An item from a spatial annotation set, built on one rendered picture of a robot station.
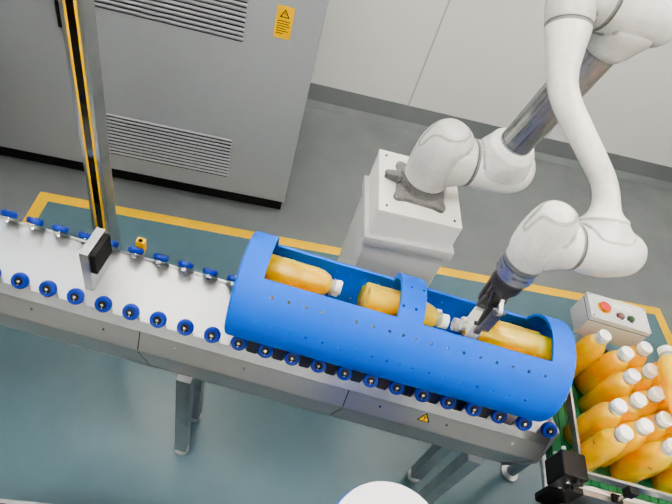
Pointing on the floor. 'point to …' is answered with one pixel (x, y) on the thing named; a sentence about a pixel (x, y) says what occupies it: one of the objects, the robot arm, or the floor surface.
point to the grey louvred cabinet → (169, 90)
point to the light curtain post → (90, 109)
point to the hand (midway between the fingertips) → (475, 323)
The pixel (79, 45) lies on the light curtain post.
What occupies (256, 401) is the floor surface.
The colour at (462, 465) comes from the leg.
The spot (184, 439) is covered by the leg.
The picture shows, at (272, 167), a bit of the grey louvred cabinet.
